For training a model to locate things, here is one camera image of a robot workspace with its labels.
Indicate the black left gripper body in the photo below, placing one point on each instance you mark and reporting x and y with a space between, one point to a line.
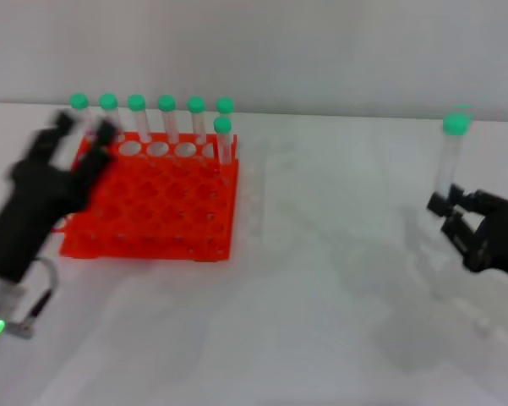
29 211

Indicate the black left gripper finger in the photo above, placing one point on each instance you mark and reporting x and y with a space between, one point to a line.
97 152
44 144

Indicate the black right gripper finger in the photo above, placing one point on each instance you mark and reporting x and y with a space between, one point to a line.
460 230
456 201

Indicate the clear tube with green cap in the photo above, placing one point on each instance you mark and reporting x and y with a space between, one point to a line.
137 105
223 131
225 105
451 144
109 102
167 105
79 101
196 106

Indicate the orange plastic test tube rack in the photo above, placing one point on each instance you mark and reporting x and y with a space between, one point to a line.
165 203

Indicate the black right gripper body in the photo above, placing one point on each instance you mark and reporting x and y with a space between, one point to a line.
498 241

